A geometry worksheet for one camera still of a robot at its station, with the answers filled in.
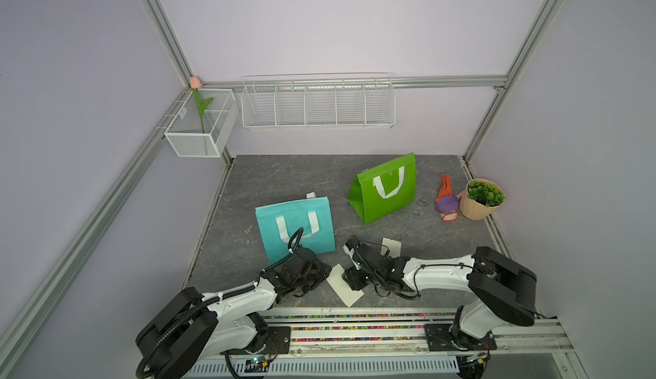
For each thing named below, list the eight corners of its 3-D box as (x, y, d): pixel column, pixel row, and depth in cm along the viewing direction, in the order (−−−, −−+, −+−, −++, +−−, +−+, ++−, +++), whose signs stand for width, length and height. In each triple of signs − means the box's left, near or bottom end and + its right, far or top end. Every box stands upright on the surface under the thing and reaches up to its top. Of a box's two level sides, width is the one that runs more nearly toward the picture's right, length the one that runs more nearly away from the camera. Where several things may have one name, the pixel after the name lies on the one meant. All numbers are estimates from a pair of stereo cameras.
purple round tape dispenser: (437, 213, 104) (439, 209, 102) (433, 198, 109) (434, 195, 107) (458, 212, 104) (460, 209, 102) (453, 198, 109) (455, 195, 107)
